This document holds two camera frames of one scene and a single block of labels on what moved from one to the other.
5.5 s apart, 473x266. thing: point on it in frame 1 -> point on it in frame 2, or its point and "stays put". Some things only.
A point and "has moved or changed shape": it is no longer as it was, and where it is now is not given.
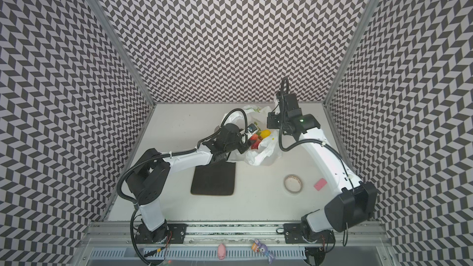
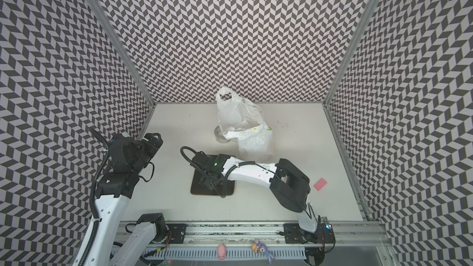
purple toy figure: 257,247 stays put
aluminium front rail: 124,234 stays put
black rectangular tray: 215,179 stays put
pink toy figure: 222,251 stays put
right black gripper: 273,120 -> 209,179
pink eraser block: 320,184 stays put
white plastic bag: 269,151 has moved or changed shape
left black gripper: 243,151 -> 151,149
